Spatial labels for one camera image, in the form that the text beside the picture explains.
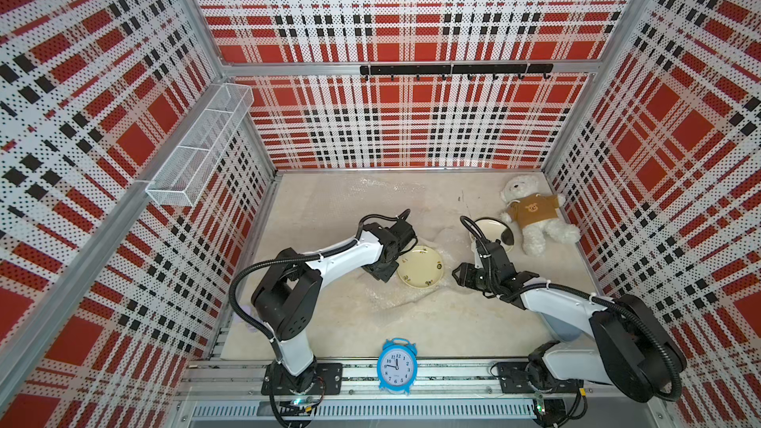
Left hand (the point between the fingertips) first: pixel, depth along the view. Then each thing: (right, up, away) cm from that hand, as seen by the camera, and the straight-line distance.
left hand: (377, 267), depth 88 cm
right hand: (+26, -2, +2) cm, 26 cm away
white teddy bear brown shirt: (+53, +16, +11) cm, 57 cm away
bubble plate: (+14, -1, +7) cm, 16 cm away
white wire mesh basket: (-61, +27, +1) cm, 66 cm away
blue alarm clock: (+6, -21, -14) cm, 27 cm away
